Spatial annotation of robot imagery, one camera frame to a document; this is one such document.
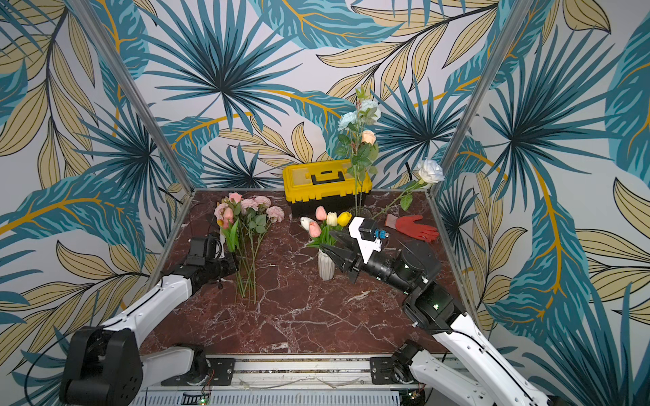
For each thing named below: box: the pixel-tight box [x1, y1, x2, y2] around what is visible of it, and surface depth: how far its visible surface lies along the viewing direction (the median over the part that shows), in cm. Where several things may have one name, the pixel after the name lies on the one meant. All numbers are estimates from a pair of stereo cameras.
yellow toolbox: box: [282, 159, 373, 218], surface depth 102 cm
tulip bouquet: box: [299, 205, 353, 249], surface depth 75 cm
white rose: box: [371, 159, 446, 220], surface depth 68 cm
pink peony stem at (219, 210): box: [214, 202, 240, 221], surface depth 105 cm
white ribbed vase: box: [317, 248, 336, 281], surface depth 85 cm
